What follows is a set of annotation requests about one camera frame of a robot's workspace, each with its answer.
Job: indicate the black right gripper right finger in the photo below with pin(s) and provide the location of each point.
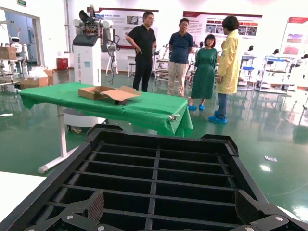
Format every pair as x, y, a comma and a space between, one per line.
264, 216

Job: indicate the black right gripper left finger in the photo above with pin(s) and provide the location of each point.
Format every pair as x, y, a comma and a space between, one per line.
79, 214

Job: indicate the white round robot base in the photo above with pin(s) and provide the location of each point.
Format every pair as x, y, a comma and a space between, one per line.
81, 120

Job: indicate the black slotted plastic container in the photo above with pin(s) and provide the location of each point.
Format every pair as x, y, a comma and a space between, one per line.
154, 168

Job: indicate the cardboard box with plastic wrap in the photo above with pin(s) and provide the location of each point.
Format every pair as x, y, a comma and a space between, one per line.
33, 83

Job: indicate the red cabinet box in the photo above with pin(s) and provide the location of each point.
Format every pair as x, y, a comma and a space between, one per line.
62, 64

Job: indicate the small brown cardboard box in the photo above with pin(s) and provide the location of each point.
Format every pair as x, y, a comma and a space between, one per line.
8, 53

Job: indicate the white paper scrap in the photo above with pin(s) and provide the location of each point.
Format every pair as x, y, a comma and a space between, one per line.
270, 158

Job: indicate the white table leg with foot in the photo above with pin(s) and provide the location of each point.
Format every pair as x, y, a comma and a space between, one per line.
63, 134

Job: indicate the green tablecloth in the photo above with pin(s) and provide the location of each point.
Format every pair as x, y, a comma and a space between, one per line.
72, 96

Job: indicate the flat opened cardboard carton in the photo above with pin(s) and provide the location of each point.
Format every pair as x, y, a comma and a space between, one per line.
96, 92

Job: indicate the metal table clamp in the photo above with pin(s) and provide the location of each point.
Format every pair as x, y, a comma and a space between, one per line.
173, 118

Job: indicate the white shelving rack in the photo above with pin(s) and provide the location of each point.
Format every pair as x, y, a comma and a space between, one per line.
274, 72

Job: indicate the woman in green dress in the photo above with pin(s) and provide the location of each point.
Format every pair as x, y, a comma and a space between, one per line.
204, 72

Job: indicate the person in yellow coat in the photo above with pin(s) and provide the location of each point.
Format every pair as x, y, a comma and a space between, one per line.
228, 60

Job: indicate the small white humanoid robot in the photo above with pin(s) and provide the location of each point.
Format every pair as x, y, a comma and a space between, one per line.
18, 48

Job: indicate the man in black clothes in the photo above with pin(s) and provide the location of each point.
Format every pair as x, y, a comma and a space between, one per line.
143, 41

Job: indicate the man in navy polo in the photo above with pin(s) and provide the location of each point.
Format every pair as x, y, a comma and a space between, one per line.
180, 45

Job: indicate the green exit sign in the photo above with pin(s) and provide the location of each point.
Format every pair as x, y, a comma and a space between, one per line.
21, 3

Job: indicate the white pedestal robot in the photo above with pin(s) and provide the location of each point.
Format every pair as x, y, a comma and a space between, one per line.
86, 62

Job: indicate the narrow red white wall poster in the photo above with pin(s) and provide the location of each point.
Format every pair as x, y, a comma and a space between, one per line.
297, 36

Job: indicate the wide red white wall poster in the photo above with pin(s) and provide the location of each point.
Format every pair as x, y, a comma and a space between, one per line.
209, 24

